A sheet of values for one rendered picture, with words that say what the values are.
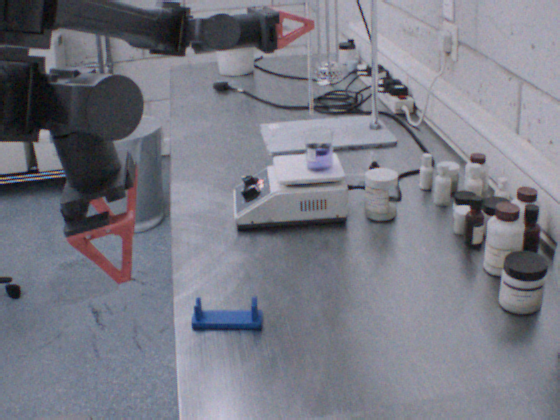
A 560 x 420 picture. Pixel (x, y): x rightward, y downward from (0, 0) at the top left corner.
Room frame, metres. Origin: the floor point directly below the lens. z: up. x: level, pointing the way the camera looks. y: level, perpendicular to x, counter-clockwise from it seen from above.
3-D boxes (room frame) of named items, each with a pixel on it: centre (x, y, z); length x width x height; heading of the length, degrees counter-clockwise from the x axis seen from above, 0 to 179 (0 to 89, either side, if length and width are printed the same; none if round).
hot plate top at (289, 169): (1.20, -0.05, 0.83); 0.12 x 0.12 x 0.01; 3
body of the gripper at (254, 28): (1.15, 0.05, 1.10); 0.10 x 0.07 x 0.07; 18
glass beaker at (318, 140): (1.19, -0.07, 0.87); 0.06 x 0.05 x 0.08; 172
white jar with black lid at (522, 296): (0.85, -0.35, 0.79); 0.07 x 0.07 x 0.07
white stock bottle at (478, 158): (1.23, -0.38, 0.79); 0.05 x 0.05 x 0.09
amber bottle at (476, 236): (1.04, -0.32, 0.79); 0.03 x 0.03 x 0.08
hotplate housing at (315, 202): (1.20, -0.02, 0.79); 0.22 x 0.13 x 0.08; 93
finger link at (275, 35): (1.18, -0.02, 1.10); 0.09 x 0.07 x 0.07; 107
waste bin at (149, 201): (2.76, 0.64, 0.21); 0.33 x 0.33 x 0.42
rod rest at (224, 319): (0.85, 0.08, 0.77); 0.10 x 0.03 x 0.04; 86
